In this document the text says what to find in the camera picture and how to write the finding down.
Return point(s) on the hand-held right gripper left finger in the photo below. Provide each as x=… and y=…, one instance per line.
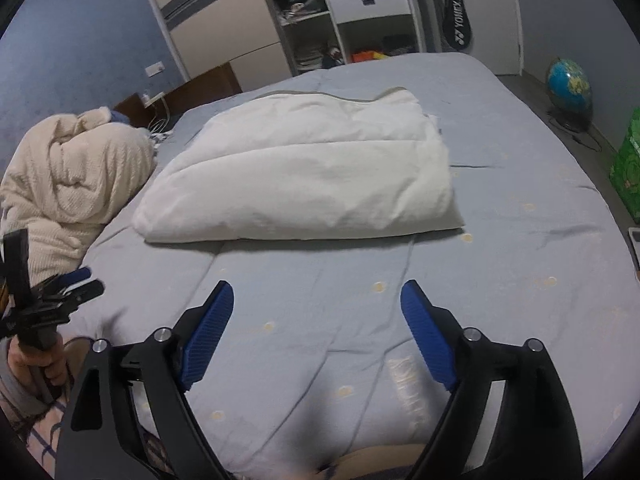
x=210, y=335

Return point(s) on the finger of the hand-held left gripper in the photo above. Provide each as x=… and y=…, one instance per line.
x=85, y=291
x=75, y=276

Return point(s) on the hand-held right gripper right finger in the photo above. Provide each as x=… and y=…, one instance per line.
x=425, y=335

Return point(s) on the cream padded jacket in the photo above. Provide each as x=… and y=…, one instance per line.
x=300, y=175

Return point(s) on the person's left forearm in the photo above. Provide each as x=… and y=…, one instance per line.
x=25, y=400

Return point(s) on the person's left hand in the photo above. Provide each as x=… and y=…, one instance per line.
x=30, y=365

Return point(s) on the cream knit blanket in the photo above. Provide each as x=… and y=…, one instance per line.
x=65, y=180

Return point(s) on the bed with blue sheet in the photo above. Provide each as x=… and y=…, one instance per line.
x=500, y=260

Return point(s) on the person's beige clothing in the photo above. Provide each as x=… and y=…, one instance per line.
x=372, y=462

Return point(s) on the brown wooden headboard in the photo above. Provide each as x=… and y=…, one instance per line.
x=200, y=90

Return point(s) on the green package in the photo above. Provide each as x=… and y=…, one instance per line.
x=630, y=160

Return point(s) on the orange toy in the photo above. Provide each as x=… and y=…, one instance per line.
x=369, y=56

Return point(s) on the blue globe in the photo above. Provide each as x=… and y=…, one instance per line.
x=567, y=85

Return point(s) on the beige wardrobe with shelves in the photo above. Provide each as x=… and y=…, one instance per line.
x=215, y=20

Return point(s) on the black racket bag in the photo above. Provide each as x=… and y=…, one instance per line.
x=457, y=20

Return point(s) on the white door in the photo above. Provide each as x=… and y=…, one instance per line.
x=500, y=10

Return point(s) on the white wall outlet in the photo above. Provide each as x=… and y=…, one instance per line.
x=154, y=69

